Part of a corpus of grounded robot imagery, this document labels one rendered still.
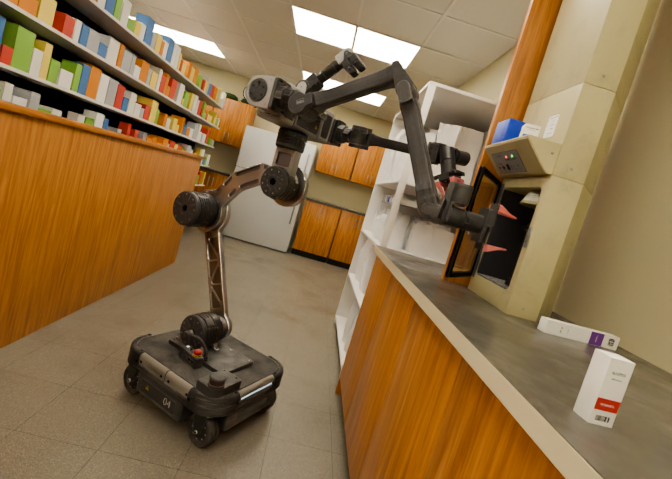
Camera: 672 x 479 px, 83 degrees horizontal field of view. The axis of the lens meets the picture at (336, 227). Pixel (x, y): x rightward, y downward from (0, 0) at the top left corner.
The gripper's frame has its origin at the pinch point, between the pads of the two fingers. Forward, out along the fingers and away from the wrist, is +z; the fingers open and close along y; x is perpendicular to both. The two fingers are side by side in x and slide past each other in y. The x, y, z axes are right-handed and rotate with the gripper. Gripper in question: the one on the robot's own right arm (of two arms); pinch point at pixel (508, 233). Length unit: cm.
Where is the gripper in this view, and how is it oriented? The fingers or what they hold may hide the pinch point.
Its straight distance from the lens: 123.1
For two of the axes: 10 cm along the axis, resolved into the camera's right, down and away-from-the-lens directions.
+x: -0.4, -0.7, 10.0
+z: 9.6, 2.9, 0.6
